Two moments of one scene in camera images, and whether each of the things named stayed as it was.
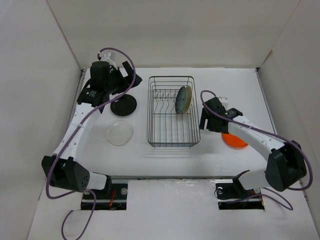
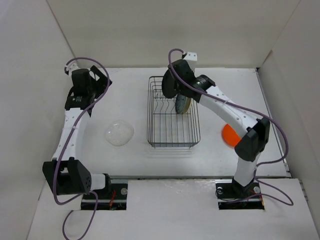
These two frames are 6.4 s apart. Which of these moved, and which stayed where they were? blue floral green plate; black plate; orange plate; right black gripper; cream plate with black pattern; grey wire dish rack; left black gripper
Moved: black plate; left black gripper; right black gripper
Stayed: grey wire dish rack; blue floral green plate; orange plate; cream plate with black pattern
